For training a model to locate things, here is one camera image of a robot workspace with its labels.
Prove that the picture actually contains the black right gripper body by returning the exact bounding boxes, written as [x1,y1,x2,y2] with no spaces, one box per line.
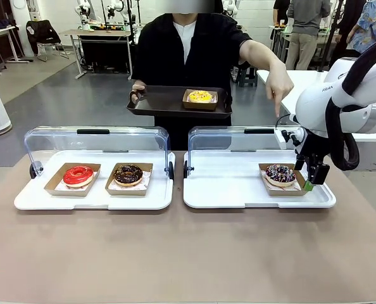
[298,129,330,166]

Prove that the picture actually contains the brown cardboard donut box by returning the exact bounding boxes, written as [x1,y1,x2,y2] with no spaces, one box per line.
[182,89,219,111]
[258,163,310,197]
[43,162,102,198]
[104,162,154,196]

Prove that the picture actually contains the yellow glazed sprinkle donut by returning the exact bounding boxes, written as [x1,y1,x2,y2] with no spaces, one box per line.
[187,90,213,104]

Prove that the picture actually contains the dark brown serving tray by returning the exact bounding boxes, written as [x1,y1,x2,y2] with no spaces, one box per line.
[126,85,234,120]

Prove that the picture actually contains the person's left forearm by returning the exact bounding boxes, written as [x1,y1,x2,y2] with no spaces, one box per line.
[238,39,287,77]

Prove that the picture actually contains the chocolate donut colourful sprinkles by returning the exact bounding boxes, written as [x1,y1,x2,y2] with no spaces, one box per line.
[263,163,296,187]

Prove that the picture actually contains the person's torso black shirt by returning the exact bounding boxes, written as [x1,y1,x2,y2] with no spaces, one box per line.
[131,12,252,151]

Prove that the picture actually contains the chocolate glazed donut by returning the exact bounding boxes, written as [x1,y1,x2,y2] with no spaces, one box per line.
[113,163,144,187]

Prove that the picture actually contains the red glazed donut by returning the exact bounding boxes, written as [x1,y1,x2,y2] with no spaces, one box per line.
[63,165,96,188]

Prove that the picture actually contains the person's left hand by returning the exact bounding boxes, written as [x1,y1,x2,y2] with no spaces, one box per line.
[265,63,295,118]

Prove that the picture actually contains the person's right hand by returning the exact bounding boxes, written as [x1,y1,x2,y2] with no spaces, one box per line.
[129,80,147,104]

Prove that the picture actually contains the white display tray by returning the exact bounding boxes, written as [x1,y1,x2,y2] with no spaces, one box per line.
[183,150,337,210]
[13,149,176,211]

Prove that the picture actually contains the clear plastic tray lid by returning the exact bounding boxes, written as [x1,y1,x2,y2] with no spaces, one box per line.
[23,125,175,181]
[183,125,306,180]

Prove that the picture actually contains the black stool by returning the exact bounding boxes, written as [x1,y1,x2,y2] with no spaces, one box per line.
[237,65,258,88]

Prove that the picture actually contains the bystander grey shirt khaki trousers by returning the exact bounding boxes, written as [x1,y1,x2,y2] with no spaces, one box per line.
[284,0,331,71]

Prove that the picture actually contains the bystander blue floral shirt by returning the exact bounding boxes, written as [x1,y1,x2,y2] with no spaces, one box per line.
[346,0,376,54]

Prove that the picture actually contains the grey background work table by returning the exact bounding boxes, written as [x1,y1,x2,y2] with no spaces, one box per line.
[58,28,134,80]

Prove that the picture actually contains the chair with black jacket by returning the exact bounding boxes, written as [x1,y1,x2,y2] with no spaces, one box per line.
[25,19,70,63]

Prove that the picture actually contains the black corrugated cable hose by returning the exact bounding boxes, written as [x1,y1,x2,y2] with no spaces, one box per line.
[325,31,376,172]

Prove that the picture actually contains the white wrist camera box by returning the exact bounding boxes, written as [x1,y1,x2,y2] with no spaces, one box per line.
[273,128,303,150]

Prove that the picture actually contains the thin black camera cable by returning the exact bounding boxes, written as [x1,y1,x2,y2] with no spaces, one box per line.
[275,113,293,129]

